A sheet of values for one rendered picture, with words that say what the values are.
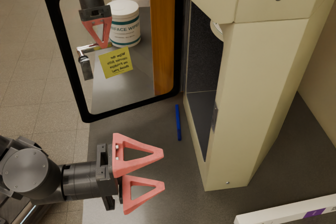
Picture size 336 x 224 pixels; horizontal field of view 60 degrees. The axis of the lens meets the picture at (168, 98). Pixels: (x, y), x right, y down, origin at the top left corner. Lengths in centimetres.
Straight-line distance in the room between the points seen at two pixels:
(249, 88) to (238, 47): 9
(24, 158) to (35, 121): 194
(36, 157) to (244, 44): 33
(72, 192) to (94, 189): 3
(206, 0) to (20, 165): 32
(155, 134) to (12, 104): 184
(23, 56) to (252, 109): 270
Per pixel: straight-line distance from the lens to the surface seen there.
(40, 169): 42
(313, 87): 107
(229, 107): 53
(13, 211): 169
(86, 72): 72
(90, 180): 47
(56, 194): 49
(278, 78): 52
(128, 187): 54
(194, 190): 77
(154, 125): 89
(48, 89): 260
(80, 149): 208
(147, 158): 44
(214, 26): 58
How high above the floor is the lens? 162
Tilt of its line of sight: 44 degrees down
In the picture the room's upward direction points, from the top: straight up
